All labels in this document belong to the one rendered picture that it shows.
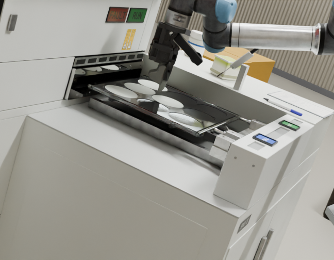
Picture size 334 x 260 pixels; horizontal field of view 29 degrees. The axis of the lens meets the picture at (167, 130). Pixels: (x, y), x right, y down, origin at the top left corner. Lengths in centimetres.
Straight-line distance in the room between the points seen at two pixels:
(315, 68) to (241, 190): 723
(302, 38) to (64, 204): 86
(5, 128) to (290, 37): 88
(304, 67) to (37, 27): 733
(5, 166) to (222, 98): 76
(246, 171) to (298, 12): 741
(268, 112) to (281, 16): 695
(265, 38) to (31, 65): 73
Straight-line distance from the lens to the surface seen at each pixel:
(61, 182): 172
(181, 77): 218
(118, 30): 201
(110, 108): 192
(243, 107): 211
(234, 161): 156
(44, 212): 177
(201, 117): 193
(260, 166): 154
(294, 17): 892
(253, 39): 200
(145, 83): 211
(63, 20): 173
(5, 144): 173
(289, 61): 891
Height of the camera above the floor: 138
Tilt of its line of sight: 17 degrees down
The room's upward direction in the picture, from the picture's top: 18 degrees clockwise
